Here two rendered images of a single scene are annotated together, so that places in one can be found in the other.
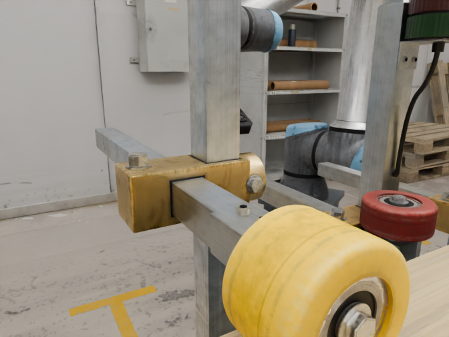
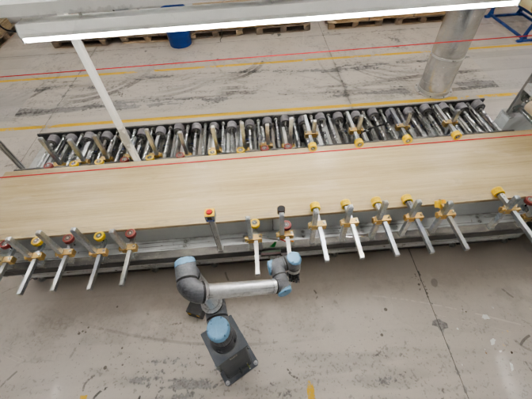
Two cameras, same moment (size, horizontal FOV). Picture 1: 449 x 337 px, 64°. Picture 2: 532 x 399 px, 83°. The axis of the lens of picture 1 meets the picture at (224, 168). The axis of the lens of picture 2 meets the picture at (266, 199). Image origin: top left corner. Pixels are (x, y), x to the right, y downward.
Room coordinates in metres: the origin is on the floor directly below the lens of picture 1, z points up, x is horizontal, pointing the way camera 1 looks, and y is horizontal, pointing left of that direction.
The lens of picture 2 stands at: (1.66, 0.33, 2.91)
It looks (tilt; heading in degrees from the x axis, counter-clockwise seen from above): 51 degrees down; 209
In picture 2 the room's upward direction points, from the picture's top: 4 degrees counter-clockwise
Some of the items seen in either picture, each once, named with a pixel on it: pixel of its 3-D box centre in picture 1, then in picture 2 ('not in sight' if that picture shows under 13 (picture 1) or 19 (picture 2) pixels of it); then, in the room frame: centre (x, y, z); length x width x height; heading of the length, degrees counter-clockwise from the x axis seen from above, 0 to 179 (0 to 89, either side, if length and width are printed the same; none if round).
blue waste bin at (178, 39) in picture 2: not in sight; (176, 26); (-3.64, -4.41, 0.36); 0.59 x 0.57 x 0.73; 29
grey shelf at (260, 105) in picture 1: (289, 101); not in sight; (3.43, -0.61, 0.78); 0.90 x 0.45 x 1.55; 119
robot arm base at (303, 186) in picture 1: (303, 182); (222, 337); (1.29, -0.30, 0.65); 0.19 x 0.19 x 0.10
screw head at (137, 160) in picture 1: (137, 160); not in sight; (0.30, 0.07, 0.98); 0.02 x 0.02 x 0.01
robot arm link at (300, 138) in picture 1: (307, 146); (219, 330); (1.29, -0.30, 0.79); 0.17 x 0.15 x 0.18; 42
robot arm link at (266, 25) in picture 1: (250, 30); (277, 267); (0.86, -0.06, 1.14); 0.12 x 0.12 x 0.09; 42
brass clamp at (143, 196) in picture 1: (194, 185); (317, 225); (0.33, 0.03, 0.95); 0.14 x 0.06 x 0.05; 120
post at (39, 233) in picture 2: not in sight; (56, 248); (1.33, -1.73, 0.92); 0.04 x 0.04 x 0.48; 30
